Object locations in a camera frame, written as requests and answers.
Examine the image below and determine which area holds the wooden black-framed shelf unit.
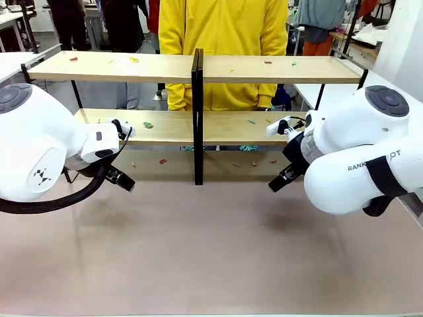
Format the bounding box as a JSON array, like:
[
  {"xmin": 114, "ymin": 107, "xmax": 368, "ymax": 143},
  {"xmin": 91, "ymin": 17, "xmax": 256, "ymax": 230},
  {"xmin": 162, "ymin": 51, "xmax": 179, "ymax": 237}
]
[
  {"xmin": 20, "ymin": 48, "xmax": 203, "ymax": 186},
  {"xmin": 197, "ymin": 49, "xmax": 369, "ymax": 186}
]

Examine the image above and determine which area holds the grey hanging garment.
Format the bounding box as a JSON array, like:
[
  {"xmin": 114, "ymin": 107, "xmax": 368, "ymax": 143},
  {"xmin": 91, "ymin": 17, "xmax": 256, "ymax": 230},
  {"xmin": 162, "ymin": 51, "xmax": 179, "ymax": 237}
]
[{"xmin": 291, "ymin": 0, "xmax": 352, "ymax": 30}]

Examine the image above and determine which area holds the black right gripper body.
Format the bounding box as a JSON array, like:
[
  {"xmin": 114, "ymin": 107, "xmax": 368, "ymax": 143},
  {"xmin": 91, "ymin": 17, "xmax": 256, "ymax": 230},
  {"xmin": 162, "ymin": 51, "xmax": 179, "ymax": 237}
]
[{"xmin": 282, "ymin": 131, "xmax": 311, "ymax": 173}]

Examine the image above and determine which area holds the dark blue cloth item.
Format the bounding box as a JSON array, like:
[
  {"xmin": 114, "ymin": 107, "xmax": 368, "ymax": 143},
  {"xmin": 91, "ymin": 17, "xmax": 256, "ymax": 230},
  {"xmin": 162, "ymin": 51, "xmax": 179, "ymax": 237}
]
[{"xmin": 271, "ymin": 86, "xmax": 292, "ymax": 112}]

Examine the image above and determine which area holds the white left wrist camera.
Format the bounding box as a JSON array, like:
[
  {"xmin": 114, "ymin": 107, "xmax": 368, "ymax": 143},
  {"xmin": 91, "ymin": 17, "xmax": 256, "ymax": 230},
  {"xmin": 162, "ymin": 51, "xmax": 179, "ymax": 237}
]
[{"xmin": 111, "ymin": 118, "xmax": 136, "ymax": 140}]

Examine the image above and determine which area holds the orange hanging garment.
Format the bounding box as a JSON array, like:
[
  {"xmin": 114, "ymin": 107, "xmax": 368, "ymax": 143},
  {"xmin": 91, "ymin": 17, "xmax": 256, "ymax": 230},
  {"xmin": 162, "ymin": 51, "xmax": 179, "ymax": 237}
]
[{"xmin": 302, "ymin": 28, "xmax": 335, "ymax": 56}]

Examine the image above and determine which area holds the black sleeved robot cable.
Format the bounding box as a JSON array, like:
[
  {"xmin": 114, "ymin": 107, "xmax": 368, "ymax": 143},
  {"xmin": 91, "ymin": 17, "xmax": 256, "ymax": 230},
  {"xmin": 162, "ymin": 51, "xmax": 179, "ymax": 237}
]
[{"xmin": 0, "ymin": 127, "xmax": 136, "ymax": 215}]

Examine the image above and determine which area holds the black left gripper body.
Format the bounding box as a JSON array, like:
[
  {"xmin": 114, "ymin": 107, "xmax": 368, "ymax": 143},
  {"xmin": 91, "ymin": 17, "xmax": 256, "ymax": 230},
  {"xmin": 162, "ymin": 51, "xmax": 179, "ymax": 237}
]
[{"xmin": 64, "ymin": 154, "xmax": 116, "ymax": 182}]

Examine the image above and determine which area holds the black clothes rack pole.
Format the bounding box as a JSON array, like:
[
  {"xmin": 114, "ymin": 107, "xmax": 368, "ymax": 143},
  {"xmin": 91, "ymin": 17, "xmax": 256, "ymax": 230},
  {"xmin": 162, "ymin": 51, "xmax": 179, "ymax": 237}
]
[{"xmin": 340, "ymin": 0, "xmax": 362, "ymax": 60}]

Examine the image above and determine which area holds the person in yellow hoodie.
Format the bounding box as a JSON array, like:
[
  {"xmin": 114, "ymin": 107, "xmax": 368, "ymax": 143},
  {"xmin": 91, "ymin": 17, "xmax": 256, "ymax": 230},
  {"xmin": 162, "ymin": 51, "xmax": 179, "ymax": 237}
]
[{"xmin": 158, "ymin": 0, "xmax": 290, "ymax": 112}]

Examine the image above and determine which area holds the bystander in dark clothes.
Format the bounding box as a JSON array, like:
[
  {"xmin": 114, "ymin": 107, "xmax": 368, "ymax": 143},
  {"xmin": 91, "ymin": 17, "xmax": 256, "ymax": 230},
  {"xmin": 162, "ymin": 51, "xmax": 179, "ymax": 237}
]
[{"xmin": 98, "ymin": 0, "xmax": 150, "ymax": 54}]

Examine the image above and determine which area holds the bystander in black clothes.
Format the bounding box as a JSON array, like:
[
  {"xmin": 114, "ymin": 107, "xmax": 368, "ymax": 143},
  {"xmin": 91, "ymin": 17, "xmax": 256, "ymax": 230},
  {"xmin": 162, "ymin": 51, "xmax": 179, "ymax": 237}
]
[{"xmin": 46, "ymin": 0, "xmax": 89, "ymax": 51}]

